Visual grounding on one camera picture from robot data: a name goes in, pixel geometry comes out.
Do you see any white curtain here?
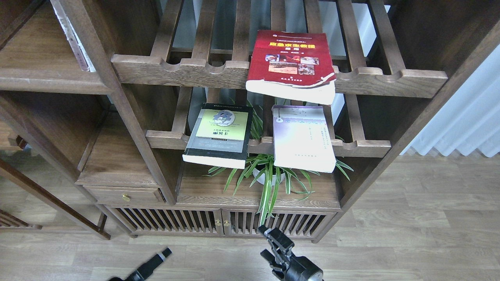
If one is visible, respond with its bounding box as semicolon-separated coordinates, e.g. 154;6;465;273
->
407;47;500;158

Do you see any lavender cover book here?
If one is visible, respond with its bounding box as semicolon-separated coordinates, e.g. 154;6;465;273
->
272;105;336;173

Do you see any brass drawer knob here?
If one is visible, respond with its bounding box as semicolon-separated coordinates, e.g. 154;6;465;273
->
122;194;131;202

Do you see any black and green book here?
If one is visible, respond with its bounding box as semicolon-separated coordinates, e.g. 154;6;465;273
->
182;103;253;169

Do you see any dark wooden bookshelf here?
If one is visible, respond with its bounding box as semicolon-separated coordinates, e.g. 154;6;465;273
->
1;0;499;243

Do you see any white plant pot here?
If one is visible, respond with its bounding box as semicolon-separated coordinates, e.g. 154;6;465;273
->
252;165;286;186

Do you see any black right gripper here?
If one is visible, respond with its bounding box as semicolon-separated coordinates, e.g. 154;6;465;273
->
258;225;323;281

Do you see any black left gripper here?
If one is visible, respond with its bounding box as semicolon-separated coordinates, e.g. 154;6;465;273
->
109;247;173;281

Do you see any green spider plant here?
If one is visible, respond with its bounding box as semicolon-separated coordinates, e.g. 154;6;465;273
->
204;110;354;226

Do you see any worn standing book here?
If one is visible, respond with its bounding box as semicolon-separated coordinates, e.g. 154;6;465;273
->
51;0;95;72

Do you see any red cover book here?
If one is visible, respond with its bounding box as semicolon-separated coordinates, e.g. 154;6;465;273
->
245;30;336;105

